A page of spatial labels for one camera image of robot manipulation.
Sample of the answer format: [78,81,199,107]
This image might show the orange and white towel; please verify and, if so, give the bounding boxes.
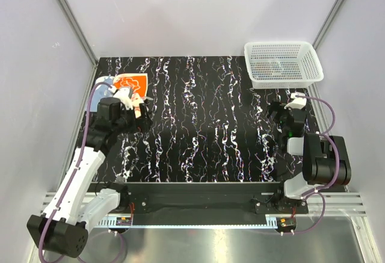
[113,73,153,107]

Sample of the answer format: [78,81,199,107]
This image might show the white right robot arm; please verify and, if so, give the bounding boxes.
[266,92,351,213]

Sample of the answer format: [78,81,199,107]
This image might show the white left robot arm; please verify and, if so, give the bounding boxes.
[26,97,152,261]

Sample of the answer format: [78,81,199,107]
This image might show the white plastic basket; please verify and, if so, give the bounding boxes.
[244,41,324,89]

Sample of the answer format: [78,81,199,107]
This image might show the light blue towel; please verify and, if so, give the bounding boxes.
[90,76,116,113]

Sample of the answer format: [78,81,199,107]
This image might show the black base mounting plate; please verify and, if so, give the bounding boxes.
[96,181,309,215]

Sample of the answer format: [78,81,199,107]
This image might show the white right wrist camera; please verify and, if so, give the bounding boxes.
[284,92,307,110]

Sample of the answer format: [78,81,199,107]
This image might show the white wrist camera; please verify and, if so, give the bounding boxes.
[113,87,134,110]
[284,92,307,110]

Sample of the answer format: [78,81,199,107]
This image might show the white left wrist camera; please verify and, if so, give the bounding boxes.
[113,87,134,110]

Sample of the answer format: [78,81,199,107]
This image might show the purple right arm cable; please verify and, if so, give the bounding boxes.
[281,94,343,237]

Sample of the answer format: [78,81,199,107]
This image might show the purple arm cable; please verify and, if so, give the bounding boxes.
[281,94,343,237]
[37,82,129,263]

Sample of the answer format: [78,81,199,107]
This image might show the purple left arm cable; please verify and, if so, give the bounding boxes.
[37,82,129,263]

